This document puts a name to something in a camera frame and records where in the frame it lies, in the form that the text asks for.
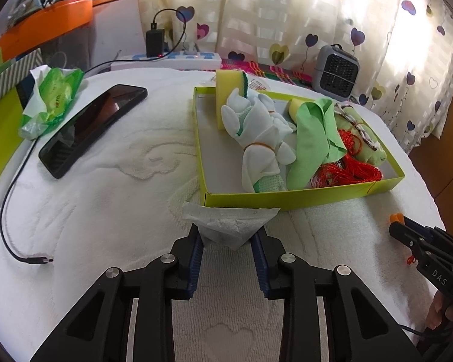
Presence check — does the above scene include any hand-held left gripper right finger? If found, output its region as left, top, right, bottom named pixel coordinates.
left=251, top=230, right=425, bottom=362

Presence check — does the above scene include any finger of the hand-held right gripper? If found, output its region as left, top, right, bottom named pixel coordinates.
left=389, top=222, right=429, bottom=262
left=404, top=218, right=453, bottom=249

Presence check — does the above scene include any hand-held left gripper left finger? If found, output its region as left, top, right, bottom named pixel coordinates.
left=29, top=224, right=204, bottom=362

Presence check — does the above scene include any white tissue packet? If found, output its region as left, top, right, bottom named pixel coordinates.
left=182, top=202, right=282, bottom=250

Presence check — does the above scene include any lime green cardboard box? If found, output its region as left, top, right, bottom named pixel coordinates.
left=194, top=85, right=406, bottom=211

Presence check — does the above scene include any red tassel knot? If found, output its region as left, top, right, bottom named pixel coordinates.
left=307, top=128, right=384, bottom=189

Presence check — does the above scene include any green towel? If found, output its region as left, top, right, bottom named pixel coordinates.
left=334, top=103, right=387, bottom=167

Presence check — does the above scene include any white cloth bundle green mesh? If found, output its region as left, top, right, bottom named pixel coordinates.
left=221, top=88, right=288, bottom=193

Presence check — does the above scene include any light green cloth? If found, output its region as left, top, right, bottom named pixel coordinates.
left=286, top=98, right=350, bottom=190

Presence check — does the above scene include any yellow green sponge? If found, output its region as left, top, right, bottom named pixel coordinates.
left=289, top=97, right=318, bottom=119
left=215, top=70, right=250, bottom=132

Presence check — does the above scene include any person's right hand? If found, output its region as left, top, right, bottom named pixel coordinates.
left=425, top=291, right=453, bottom=330

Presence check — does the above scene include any wooden cabinet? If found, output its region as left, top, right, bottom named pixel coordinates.
left=408, top=132, right=453, bottom=200

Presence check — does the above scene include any black phone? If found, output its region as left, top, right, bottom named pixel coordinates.
left=38, top=85, right=148, bottom=179

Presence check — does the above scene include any small grey fan heater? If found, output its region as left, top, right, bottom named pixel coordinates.
left=311, top=44, right=359, bottom=95

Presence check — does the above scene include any colourful striped cloth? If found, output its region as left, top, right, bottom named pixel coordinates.
left=221, top=58, right=314, bottom=89

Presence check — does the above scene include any white power strip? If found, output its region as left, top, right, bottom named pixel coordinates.
left=111, top=51, right=223, bottom=71

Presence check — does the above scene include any green tissue pack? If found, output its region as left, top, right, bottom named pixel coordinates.
left=18, top=66, right=85, bottom=140

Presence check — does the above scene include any black power adapter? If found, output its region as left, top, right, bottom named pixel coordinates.
left=146, top=28, right=166, bottom=58

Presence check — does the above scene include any heart print curtain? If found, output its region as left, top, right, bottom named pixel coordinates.
left=138, top=0, right=453, bottom=151

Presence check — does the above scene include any green striped box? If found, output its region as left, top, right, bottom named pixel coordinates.
left=0, top=49, right=42, bottom=193

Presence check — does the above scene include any orange tray with clutter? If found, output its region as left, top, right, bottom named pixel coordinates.
left=0, top=0, right=95, bottom=59

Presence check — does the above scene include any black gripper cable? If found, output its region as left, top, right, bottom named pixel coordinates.
left=398, top=324, right=427, bottom=336

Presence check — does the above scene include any black usb cable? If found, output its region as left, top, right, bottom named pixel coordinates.
left=0, top=136, right=54, bottom=266

